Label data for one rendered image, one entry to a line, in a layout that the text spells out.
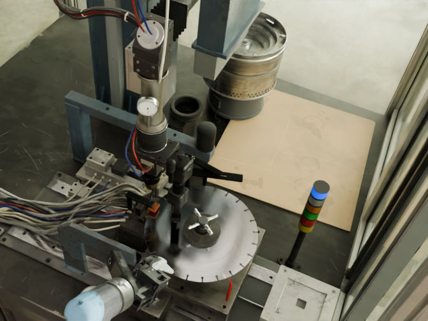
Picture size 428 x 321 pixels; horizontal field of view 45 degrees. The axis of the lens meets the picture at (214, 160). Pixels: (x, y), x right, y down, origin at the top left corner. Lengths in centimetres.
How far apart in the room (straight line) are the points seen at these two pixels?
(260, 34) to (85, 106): 75
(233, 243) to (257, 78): 69
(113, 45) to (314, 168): 86
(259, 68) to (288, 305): 85
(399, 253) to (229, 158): 111
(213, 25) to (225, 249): 62
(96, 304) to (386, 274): 56
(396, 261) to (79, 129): 118
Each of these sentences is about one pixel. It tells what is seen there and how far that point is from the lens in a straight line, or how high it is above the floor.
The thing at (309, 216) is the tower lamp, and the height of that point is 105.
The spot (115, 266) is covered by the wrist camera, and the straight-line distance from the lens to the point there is 128.
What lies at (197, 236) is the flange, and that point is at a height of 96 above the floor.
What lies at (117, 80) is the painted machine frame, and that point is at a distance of 195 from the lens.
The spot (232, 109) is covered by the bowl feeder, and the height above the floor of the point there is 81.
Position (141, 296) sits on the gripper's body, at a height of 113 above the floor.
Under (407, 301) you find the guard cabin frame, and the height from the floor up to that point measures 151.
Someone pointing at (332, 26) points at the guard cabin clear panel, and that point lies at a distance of 220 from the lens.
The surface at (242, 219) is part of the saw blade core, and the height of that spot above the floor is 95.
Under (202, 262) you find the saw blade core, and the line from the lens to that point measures 145.
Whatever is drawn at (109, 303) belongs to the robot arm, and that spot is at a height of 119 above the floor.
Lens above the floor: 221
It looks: 49 degrees down
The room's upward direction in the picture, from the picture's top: 8 degrees clockwise
